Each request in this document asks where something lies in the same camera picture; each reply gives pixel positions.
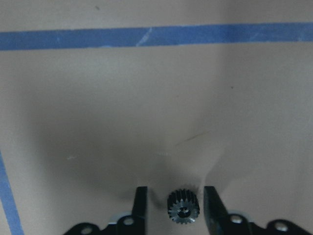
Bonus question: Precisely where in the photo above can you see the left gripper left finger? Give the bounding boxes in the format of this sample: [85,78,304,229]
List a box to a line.
[132,186,148,235]

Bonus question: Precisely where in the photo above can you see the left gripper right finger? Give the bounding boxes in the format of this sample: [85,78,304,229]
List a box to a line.
[203,186,228,235]

